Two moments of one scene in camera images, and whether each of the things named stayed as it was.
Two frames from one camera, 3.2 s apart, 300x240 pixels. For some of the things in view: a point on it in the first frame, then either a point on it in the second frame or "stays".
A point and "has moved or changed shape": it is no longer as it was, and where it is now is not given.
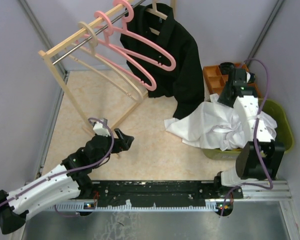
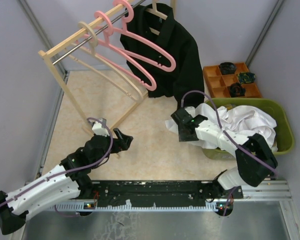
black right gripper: [222, 99] -> [182, 137]
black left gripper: [123, 143] stays
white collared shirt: [213, 124] has moved or changed shape
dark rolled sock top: [225, 66] stays
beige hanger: [154, 11] stays
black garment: [165, 58] stays
